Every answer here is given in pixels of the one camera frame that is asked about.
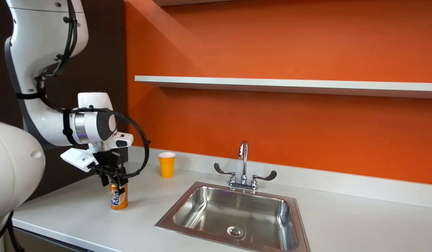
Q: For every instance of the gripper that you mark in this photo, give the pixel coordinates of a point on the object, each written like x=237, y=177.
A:
x=110, y=159

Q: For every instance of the orange soda can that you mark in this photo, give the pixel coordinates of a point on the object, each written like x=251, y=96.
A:
x=119, y=202

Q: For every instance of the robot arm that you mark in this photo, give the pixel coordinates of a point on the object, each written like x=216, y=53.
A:
x=37, y=52

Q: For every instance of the orange plastic cup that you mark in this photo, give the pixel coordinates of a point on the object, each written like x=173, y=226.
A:
x=166, y=166

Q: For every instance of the tap lever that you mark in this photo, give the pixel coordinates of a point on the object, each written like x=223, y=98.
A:
x=223, y=170
x=266, y=176

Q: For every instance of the steel sink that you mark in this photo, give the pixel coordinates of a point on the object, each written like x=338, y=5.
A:
x=237, y=217

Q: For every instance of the chrome tap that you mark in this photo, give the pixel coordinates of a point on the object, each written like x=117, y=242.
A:
x=244, y=168

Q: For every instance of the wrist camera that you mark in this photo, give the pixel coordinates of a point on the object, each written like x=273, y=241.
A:
x=76, y=158

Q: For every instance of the white wall shelf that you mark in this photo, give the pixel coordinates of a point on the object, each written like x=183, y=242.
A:
x=289, y=85

